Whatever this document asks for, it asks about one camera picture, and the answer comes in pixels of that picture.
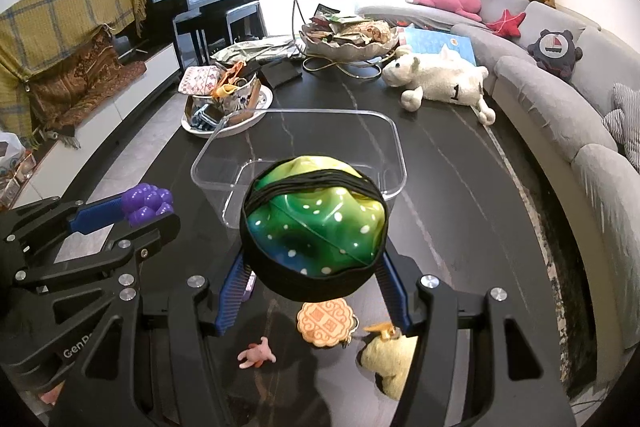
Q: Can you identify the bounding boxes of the blue book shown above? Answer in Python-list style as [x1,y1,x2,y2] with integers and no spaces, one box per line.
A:
[398,26,476,65]

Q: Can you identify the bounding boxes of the purple grape toy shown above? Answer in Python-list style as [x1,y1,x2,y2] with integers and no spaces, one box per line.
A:
[120,183,174,228]

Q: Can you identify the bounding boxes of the white plush sheep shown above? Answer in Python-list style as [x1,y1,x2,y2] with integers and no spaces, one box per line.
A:
[382,46,496,126]

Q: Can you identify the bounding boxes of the tiered lotus snack stand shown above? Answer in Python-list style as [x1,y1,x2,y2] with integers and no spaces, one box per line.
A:
[291,0,399,81]

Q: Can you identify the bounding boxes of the person hand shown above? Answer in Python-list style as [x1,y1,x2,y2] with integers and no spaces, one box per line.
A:
[39,381,65,407]

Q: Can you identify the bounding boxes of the green ball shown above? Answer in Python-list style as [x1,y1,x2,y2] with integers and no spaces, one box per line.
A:
[240,155,390,303]

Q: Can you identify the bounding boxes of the grey star cushion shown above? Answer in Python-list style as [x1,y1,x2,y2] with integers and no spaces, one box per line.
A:
[603,83,640,170]

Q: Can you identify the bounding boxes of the pink rabbit figurine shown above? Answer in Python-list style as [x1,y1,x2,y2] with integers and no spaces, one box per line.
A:
[236,336,277,369]

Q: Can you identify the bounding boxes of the pink plush toy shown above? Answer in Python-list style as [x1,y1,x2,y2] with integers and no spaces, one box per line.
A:
[406,0,482,22]

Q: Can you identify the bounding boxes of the grey curved sofa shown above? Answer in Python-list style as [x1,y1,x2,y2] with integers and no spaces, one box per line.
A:
[356,0,639,351]

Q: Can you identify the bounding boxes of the black wallet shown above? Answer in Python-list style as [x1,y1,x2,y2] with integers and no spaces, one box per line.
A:
[259,60,302,90]

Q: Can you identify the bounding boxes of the yellow plaid blanket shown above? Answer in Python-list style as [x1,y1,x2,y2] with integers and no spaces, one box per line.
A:
[1,0,146,139]

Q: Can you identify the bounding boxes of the red star plush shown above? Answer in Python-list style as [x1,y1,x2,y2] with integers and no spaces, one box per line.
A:
[486,9,526,39]

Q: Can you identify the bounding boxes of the yellow plush duck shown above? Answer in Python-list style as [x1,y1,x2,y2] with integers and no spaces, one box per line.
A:
[360,322,416,401]

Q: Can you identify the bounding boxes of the brown patterned cloth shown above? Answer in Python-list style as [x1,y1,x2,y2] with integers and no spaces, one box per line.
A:
[25,27,146,147]

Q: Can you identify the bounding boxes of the dark sailboat cushion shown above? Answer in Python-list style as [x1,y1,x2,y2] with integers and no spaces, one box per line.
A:
[527,29,584,82]

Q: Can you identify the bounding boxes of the white oval tray with clutter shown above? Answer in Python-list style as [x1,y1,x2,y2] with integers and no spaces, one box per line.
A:
[178,61,273,139]

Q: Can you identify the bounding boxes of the clear plastic bin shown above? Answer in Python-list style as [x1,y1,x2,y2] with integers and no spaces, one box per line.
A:
[188,107,407,230]

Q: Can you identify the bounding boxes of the yellow mooncake keychain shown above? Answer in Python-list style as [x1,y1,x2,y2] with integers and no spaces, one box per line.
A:
[296,298,359,348]

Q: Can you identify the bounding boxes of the black piano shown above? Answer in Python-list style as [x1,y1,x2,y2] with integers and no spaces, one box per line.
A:
[143,0,259,69]

